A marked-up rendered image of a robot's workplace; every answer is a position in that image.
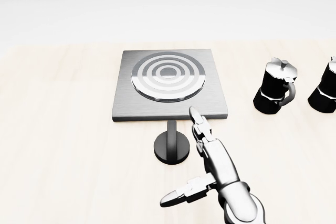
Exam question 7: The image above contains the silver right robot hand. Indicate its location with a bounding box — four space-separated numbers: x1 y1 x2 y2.
160 106 242 208

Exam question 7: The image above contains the round black stove knob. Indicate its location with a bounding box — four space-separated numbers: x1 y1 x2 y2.
153 120 191 166

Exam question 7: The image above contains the flat dark stove plate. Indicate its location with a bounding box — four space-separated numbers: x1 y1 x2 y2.
112 48 229 123

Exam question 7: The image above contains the black and silver moka pot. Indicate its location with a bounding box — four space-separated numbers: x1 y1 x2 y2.
253 57 298 115
307 56 336 114

